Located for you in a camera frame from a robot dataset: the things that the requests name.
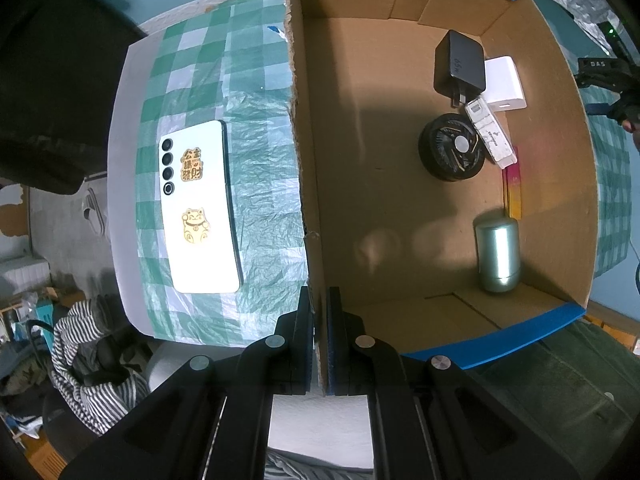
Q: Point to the person's right hand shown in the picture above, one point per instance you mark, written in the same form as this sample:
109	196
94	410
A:
629	125

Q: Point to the pale green metal cylinder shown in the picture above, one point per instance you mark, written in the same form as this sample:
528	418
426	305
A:
497	250

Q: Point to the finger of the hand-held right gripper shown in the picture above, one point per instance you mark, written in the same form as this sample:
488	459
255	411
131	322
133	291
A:
599	108

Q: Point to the pink yellow card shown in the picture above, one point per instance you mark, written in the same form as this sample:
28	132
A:
512	190

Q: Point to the white slipper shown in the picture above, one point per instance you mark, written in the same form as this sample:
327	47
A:
94	212

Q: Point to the white paper towel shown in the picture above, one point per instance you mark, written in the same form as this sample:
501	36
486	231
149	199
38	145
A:
320	430

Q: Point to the teal box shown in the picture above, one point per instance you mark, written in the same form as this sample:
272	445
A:
45	322

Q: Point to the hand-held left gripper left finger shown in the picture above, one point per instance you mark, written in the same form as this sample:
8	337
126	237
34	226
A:
306	350

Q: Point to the cardboard box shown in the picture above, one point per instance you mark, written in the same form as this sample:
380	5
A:
390	185

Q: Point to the black wall charger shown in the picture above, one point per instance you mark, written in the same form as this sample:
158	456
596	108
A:
457	65

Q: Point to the white smartphone with gold stickers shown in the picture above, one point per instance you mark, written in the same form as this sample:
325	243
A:
212	265

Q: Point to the black round mini fan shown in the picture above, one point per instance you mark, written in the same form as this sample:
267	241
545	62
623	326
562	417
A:
445	145

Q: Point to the black white striped cloth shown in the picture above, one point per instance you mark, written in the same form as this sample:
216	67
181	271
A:
75	320

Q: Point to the white wall charger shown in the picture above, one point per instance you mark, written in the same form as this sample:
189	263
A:
506	80

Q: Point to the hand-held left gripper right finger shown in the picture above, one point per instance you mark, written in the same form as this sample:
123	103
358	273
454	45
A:
332	355

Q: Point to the dark green cloth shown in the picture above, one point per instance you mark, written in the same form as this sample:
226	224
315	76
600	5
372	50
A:
550	385

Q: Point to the green white checkered tablecloth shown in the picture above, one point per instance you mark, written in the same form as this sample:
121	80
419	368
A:
260	160

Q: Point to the small white rectangular device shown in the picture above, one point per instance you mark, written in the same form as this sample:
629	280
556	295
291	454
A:
492	135

